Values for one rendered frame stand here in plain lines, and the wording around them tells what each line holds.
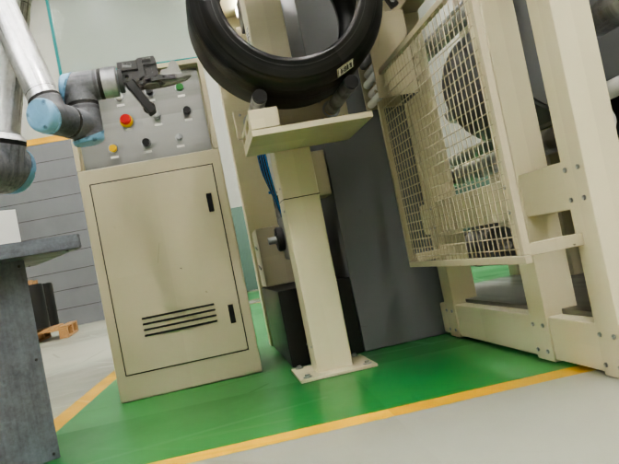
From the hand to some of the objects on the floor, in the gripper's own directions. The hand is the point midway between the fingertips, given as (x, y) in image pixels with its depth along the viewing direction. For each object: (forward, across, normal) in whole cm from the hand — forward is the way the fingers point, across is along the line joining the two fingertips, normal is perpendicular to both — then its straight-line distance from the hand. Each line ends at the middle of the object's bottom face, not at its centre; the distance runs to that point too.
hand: (187, 77), depth 204 cm
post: (+32, +35, +101) cm, 111 cm away
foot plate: (+32, +35, +101) cm, 111 cm away
